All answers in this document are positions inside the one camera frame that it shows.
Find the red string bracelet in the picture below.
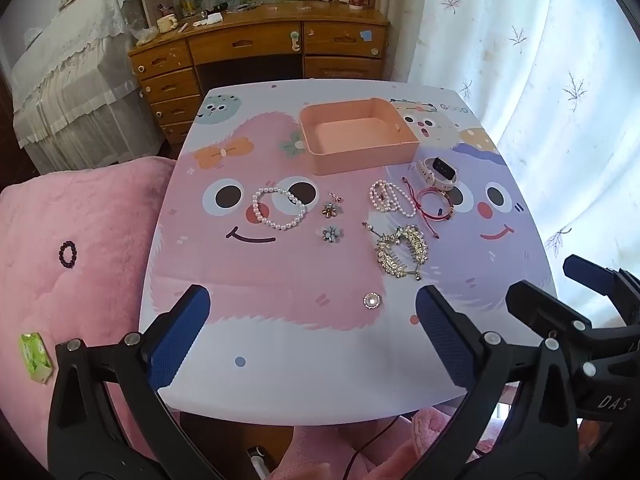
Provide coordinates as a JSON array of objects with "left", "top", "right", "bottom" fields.
[{"left": 400, "top": 174, "right": 455, "bottom": 240}]

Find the pink smart watch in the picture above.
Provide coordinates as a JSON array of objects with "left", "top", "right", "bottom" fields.
[{"left": 416, "top": 157, "right": 458, "bottom": 192}]

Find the round gold pendant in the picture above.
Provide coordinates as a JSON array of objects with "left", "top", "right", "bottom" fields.
[{"left": 362, "top": 292, "right": 382, "bottom": 310}]

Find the multi-strand pearl bracelet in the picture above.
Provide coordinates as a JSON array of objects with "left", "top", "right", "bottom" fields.
[{"left": 369, "top": 179, "right": 419, "bottom": 219}]

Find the flower brooch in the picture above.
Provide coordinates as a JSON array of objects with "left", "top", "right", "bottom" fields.
[
  {"left": 322, "top": 226, "right": 343, "bottom": 243},
  {"left": 322, "top": 202, "right": 337, "bottom": 219}
]

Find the white pearl bracelet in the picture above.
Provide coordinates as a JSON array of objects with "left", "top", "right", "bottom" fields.
[{"left": 250, "top": 185, "right": 308, "bottom": 232}]

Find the green snack packet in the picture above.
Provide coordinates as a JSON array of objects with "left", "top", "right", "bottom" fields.
[{"left": 20, "top": 333, "right": 54, "bottom": 384}]

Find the white floral curtain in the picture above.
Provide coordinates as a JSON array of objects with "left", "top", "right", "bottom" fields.
[{"left": 389, "top": 0, "right": 640, "bottom": 326}]

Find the cartoon printed table mat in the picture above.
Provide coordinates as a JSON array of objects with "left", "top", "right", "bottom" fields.
[{"left": 140, "top": 79, "right": 554, "bottom": 426}]

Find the pink rectangular tray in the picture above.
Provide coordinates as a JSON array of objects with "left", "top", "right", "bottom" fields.
[{"left": 299, "top": 98, "right": 420, "bottom": 176}]

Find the bed with white cover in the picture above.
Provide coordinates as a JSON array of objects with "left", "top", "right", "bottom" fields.
[{"left": 11, "top": 0, "right": 163, "bottom": 174}]

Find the wooden desk with drawers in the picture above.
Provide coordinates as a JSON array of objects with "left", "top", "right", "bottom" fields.
[{"left": 129, "top": 1, "right": 390, "bottom": 150}]

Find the black cable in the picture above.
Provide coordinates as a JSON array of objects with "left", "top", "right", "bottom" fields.
[{"left": 345, "top": 414, "right": 402, "bottom": 480}]

